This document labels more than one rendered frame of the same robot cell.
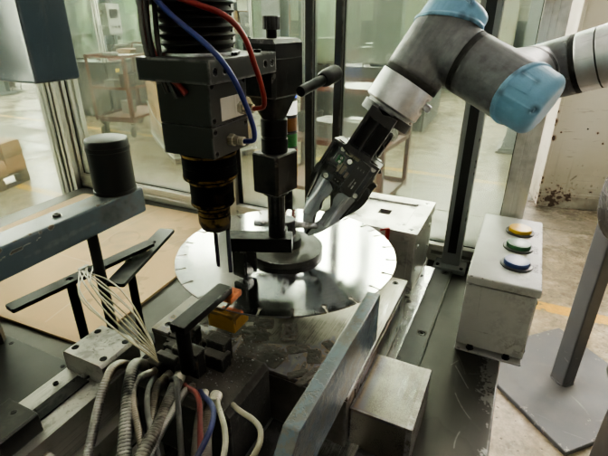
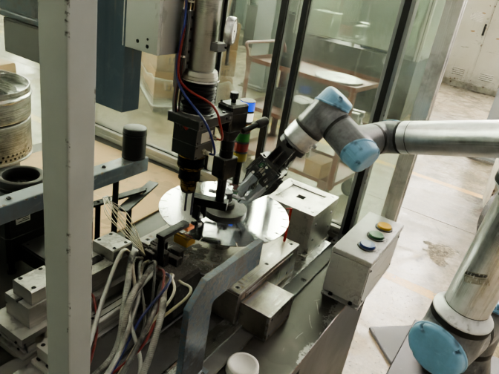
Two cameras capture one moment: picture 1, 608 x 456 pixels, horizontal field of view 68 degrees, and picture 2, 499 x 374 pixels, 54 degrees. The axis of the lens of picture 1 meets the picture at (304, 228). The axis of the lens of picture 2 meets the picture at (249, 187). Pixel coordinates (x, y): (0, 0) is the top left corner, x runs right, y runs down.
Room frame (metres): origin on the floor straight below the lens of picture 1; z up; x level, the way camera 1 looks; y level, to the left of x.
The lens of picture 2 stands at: (-0.50, -0.08, 1.54)
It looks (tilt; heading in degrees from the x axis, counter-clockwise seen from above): 25 degrees down; 3
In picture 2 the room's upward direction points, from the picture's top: 10 degrees clockwise
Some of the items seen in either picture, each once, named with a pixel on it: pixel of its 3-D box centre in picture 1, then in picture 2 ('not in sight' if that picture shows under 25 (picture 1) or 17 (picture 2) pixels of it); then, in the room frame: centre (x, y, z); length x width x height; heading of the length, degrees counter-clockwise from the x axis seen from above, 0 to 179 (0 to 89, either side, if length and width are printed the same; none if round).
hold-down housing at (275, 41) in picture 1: (273, 111); (228, 136); (0.53, 0.04, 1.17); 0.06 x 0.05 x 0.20; 145
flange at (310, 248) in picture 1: (286, 243); (225, 205); (0.60, 0.03, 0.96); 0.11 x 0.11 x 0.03
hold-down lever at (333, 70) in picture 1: (307, 79); (249, 122); (0.54, 0.00, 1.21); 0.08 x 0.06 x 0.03; 154
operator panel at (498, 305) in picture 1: (501, 280); (364, 257); (0.72, -0.37, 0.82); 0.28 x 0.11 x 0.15; 154
